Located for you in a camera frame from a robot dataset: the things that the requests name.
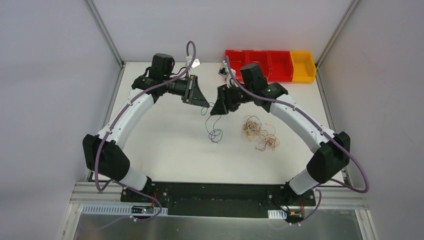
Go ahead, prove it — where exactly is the black wire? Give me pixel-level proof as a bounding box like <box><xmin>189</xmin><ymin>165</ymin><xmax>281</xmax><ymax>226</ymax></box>
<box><xmin>200</xmin><ymin>105</ymin><xmax>224</xmax><ymax>145</ymax></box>

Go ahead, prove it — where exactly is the coloured wire bundle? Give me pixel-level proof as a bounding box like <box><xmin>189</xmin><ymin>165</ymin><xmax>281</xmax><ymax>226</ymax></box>
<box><xmin>242</xmin><ymin>115</ymin><xmax>280</xmax><ymax>153</ymax></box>

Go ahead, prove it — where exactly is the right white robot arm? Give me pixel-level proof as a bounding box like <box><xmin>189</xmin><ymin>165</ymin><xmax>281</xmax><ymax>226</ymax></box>
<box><xmin>210</xmin><ymin>61</ymin><xmax>350</xmax><ymax>205</ymax></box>

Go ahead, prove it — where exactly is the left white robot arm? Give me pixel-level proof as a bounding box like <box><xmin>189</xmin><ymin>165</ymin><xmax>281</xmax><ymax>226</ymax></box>
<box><xmin>82</xmin><ymin>53</ymin><xmax>209</xmax><ymax>203</ymax></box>

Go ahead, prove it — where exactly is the left red bin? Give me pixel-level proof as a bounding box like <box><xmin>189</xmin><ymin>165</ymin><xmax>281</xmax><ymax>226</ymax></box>
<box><xmin>225</xmin><ymin>49</ymin><xmax>247</xmax><ymax>83</ymax></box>

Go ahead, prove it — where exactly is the right red bin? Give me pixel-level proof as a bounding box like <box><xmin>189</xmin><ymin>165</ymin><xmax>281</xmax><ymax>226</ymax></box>
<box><xmin>268</xmin><ymin>51</ymin><xmax>294</xmax><ymax>83</ymax></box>

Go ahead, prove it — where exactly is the yellow bin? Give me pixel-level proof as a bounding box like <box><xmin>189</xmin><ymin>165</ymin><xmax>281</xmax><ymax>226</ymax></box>
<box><xmin>290</xmin><ymin>51</ymin><xmax>317</xmax><ymax>83</ymax></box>

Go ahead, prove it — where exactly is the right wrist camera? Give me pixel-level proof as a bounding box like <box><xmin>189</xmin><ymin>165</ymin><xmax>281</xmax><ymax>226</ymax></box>
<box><xmin>218</xmin><ymin>67</ymin><xmax>236</xmax><ymax>81</ymax></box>

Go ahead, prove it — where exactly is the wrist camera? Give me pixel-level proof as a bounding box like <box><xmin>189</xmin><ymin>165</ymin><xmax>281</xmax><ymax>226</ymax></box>
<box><xmin>218</xmin><ymin>67</ymin><xmax>236</xmax><ymax>81</ymax></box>
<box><xmin>185</xmin><ymin>55</ymin><xmax>201</xmax><ymax>70</ymax></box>

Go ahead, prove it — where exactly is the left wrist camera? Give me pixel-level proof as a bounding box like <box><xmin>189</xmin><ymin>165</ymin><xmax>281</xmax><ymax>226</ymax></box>
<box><xmin>185</xmin><ymin>55</ymin><xmax>201</xmax><ymax>70</ymax></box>

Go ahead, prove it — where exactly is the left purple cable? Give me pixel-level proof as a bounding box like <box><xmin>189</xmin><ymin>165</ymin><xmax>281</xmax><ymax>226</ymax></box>
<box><xmin>79</xmin><ymin>40</ymin><xmax>197</xmax><ymax>231</ymax></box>

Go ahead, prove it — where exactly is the purple cable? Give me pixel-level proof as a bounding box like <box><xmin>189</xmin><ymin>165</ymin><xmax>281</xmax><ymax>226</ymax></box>
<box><xmin>225</xmin><ymin>55</ymin><xmax>371</xmax><ymax>231</ymax></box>
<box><xmin>79</xmin><ymin>40</ymin><xmax>197</xmax><ymax>231</ymax></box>

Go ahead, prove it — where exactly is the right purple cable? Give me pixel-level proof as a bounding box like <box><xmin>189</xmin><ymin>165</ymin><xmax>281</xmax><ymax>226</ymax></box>
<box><xmin>225</xmin><ymin>55</ymin><xmax>371</xmax><ymax>231</ymax></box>

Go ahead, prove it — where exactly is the aluminium frame rail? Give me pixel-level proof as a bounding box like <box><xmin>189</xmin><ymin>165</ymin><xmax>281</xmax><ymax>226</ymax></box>
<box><xmin>58</xmin><ymin>182</ymin><xmax>378</xmax><ymax>240</ymax></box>

